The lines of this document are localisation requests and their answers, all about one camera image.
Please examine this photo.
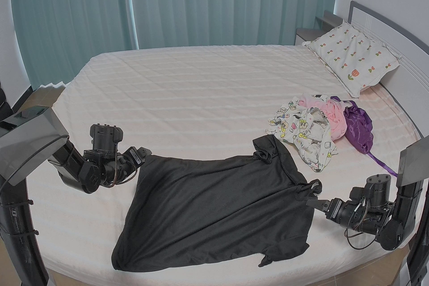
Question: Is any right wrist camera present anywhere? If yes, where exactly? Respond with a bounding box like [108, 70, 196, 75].
[349, 187, 366, 204]

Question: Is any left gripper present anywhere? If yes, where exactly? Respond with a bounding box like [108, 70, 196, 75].
[117, 145, 153, 179]

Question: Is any grey bedside table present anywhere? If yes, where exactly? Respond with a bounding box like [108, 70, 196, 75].
[296, 10, 346, 45]

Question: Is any white printed pillow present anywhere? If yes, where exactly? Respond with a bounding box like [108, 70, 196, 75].
[303, 21, 402, 98]

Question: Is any black cable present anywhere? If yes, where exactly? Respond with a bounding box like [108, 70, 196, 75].
[345, 228, 383, 250]

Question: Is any black T-shirt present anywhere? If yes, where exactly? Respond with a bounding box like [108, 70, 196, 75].
[111, 135, 323, 271]

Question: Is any bed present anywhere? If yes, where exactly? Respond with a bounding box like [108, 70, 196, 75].
[25, 0, 429, 280]

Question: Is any purple garment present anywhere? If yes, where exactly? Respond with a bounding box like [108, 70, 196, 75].
[330, 96, 399, 178]

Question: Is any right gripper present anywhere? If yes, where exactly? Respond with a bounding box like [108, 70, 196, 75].
[323, 198, 353, 230]

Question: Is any white printed pyjama top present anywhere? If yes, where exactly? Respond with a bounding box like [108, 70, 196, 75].
[267, 96, 338, 174]

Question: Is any pink garment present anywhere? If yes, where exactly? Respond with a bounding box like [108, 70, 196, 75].
[298, 94, 347, 142]

